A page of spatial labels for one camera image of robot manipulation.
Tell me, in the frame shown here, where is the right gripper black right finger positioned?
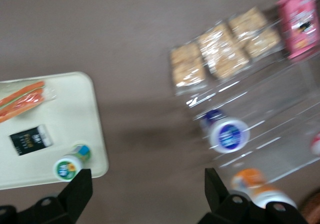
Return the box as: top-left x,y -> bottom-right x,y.
204,168 -> 309,224

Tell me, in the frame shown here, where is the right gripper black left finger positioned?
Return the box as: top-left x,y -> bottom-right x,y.
0,168 -> 94,224

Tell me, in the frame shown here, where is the green gum bottle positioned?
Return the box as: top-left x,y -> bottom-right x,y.
52,144 -> 92,182

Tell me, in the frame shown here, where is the orange gum bottle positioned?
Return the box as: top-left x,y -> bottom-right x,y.
229,168 -> 298,209

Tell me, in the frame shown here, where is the blue gum bottle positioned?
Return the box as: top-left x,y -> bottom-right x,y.
199,109 -> 251,155

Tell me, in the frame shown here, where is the beige plastic tray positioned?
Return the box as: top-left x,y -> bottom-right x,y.
0,71 -> 110,191

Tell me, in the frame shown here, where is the red gum bottle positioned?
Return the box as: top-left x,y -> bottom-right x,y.
309,131 -> 320,157

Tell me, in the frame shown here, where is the small black snack packet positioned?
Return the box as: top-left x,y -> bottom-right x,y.
9,124 -> 54,156

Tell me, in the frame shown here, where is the clear acrylic step shelf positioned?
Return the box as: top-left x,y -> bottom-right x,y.
174,8 -> 320,184

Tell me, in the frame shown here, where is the wrapped triangle sandwich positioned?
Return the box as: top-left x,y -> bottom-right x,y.
0,80 -> 57,124

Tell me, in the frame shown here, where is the clear rice cracker pack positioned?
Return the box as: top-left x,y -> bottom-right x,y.
197,22 -> 252,81
228,7 -> 282,59
169,43 -> 209,95

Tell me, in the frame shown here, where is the pink snack pack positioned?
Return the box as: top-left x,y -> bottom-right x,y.
276,0 -> 320,61

